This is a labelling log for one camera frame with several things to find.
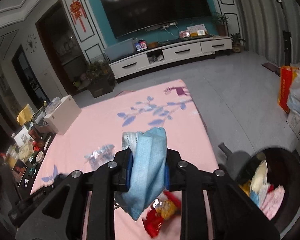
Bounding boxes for yellow snack wrapper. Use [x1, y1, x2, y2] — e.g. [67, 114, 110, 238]
[239, 180, 251, 197]

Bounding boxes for red snack wrapper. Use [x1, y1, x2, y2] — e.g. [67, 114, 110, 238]
[142, 190, 181, 238]

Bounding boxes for light blue face mask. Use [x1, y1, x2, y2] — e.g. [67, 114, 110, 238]
[114, 127, 167, 220]

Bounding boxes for black round trash bin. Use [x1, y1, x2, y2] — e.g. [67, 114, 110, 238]
[235, 147, 300, 233]

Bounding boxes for pink plastic wrapper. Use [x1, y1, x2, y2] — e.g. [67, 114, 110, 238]
[261, 186, 285, 220]

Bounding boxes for white slipper sole in bin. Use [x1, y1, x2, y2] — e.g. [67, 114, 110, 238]
[250, 160, 268, 193]

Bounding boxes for clear plastic bag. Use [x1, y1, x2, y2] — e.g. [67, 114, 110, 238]
[84, 144, 115, 171]

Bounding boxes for white box on table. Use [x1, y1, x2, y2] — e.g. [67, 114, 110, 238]
[44, 95, 82, 135]

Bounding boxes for yellow cloth on chair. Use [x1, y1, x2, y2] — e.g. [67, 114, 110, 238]
[17, 104, 34, 126]

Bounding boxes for pink floral tablecloth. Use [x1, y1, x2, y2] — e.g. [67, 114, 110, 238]
[29, 78, 220, 240]

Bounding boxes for large floor plant dark pot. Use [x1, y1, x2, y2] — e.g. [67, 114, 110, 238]
[87, 61, 116, 98]

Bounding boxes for red paper shopping bag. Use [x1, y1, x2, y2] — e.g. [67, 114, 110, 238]
[277, 66, 299, 114]

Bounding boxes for white TV cabinet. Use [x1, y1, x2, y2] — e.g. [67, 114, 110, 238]
[109, 36, 232, 80]

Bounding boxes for potted plant by curtain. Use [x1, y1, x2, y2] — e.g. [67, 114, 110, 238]
[230, 33, 246, 53]

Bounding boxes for white certificate card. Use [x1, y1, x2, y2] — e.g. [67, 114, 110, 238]
[187, 24, 208, 37]

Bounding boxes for QR code stand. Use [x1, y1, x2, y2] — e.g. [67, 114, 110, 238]
[134, 40, 148, 51]

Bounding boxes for potted plant on cabinet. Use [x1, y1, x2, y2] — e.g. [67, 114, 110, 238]
[211, 11, 228, 36]

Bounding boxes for red Chinese knot decoration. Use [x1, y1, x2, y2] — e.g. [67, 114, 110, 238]
[70, 0, 87, 33]

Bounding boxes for large black television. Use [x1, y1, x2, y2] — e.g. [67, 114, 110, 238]
[101, 0, 211, 37]

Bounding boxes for black wall clock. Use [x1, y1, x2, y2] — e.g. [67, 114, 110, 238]
[26, 34, 38, 54]

